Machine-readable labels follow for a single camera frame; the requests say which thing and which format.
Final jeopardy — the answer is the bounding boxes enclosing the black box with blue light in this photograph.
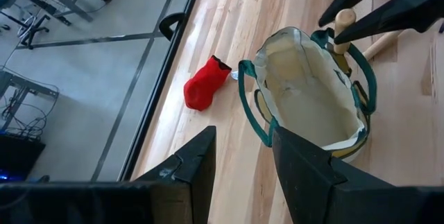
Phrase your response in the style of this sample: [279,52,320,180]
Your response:
[0,132,46,183]

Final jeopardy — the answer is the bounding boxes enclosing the black frame handle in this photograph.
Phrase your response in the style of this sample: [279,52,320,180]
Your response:
[158,11,187,42]

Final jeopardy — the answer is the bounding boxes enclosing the wood handled wire hand rake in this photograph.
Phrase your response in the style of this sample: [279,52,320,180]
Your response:
[362,29,405,61]

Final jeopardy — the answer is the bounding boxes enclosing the black office chair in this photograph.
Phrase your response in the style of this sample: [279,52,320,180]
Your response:
[0,8,51,51]

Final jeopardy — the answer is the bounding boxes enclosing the beige green-handled gardening bag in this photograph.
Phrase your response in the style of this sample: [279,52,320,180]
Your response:
[237,26,378,164]

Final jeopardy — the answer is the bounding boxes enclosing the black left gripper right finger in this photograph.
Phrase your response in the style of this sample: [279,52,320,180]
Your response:
[272,126,444,224]

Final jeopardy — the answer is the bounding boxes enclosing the wood handled garden tool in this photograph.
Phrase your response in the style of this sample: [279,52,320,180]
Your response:
[327,8,358,76]

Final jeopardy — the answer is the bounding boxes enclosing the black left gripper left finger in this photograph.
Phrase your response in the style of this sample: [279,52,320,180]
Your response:
[0,126,217,224]

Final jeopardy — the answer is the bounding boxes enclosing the black aluminium table frame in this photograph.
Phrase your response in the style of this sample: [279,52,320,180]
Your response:
[117,0,261,182]

